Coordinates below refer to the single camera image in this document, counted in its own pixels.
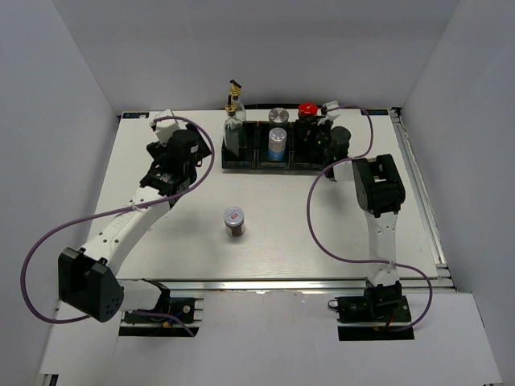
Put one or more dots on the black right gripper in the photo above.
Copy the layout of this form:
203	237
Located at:
304	126

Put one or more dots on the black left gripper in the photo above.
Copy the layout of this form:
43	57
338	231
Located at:
157	152

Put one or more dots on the small brown spice jar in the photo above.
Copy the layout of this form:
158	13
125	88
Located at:
308	110

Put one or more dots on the glass bottle with brown sauce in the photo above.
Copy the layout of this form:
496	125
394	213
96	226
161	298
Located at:
232	128

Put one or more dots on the blue label spice jar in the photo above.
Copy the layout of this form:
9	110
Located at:
277	143

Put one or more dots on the silver lid pink salt jar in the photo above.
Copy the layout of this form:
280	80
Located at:
278	117

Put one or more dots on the red lid dark spice jar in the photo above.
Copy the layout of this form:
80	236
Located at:
234	221

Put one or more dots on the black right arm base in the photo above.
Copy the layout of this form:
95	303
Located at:
357	322

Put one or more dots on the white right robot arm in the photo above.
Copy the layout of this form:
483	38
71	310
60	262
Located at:
380	194

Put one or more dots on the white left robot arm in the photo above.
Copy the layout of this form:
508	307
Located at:
87	277

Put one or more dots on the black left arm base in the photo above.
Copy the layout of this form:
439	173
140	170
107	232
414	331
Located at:
150	310

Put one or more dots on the black three-compartment organizer tray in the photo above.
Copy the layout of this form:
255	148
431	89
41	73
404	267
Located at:
255	155

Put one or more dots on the blue logo sticker right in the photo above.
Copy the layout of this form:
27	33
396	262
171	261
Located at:
375	112

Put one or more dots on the blue logo sticker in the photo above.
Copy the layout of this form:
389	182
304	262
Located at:
135	115
375	112

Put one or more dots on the blue logo sticker left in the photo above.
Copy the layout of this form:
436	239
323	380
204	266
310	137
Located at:
135	115

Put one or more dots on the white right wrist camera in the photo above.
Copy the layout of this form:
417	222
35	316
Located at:
329	112

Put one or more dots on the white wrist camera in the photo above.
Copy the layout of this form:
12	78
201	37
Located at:
164	129
329	112

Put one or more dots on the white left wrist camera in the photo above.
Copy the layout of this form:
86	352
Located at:
164	129

